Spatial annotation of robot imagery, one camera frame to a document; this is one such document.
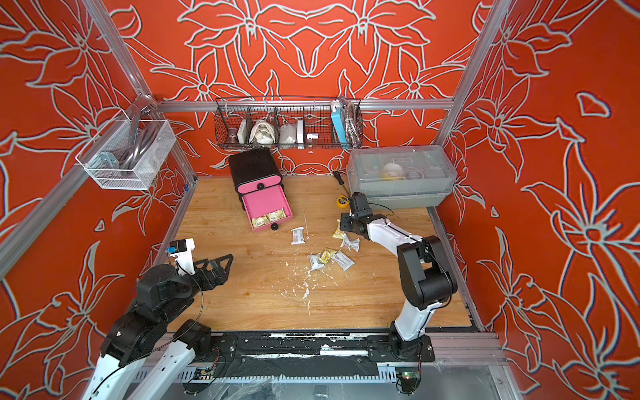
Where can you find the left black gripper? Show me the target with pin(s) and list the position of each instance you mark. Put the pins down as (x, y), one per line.
(221, 277)

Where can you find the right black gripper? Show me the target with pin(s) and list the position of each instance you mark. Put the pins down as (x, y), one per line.
(343, 222)

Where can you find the green cookie packet top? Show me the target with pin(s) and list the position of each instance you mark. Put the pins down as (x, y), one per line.
(339, 234)

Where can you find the white cookie packet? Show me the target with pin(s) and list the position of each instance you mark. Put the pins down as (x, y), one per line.
(342, 260)
(297, 236)
(316, 262)
(350, 244)

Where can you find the green cookie packet small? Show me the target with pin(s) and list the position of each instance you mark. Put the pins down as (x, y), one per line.
(326, 256)

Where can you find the green cookie packet large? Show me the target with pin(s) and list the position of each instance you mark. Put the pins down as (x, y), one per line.
(260, 222)

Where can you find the pink drawer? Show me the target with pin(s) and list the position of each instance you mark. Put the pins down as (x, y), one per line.
(259, 184)
(262, 202)

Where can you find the pink top drawer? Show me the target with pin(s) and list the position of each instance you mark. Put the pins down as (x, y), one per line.
(259, 184)

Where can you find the black pink drawer cabinet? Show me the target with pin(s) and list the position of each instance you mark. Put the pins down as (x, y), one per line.
(251, 165)

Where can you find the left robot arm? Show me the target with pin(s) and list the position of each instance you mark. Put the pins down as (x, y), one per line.
(132, 363)

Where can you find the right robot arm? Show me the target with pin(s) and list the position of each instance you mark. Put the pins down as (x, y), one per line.
(425, 274)

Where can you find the yellow tape measure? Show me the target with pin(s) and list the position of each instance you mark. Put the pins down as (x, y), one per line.
(342, 202)

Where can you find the grey plastic storage box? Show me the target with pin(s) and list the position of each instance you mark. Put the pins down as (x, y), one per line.
(402, 177)

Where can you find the blue box in basket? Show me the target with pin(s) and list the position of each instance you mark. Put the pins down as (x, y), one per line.
(337, 117)

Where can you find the white cloth in basket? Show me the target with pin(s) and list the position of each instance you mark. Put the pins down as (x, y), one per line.
(263, 133)

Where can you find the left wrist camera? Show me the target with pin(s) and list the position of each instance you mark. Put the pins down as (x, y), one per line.
(181, 252)

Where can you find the black handled screwdriver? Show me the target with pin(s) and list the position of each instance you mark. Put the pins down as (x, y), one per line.
(337, 175)

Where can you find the black wire wall basket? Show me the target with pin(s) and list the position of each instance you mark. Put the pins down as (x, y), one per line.
(300, 122)

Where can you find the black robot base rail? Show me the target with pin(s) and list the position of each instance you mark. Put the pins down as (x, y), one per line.
(333, 353)

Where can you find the clear plastic wall bin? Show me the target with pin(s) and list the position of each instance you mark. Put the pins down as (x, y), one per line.
(128, 152)

